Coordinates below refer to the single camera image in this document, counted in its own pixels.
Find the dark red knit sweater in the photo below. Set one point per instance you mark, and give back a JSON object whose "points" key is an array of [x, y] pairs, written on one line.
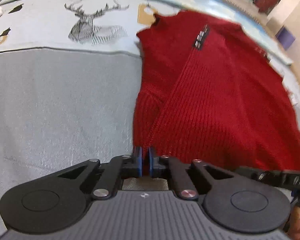
{"points": [[208, 92]]}

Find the grey printed bed sheet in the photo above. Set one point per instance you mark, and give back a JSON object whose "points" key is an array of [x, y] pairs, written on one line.
{"points": [[70, 74]]}

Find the person's right hand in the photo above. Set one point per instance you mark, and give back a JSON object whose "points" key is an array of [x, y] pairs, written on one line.
{"points": [[294, 228]]}

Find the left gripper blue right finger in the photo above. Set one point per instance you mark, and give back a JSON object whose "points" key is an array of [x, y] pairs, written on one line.
{"points": [[175, 172]]}

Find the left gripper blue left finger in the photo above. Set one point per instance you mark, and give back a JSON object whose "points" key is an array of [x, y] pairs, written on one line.
{"points": [[115, 172]]}

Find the purple rolled mat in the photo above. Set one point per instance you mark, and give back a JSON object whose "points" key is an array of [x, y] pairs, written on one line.
{"points": [[285, 37]]}

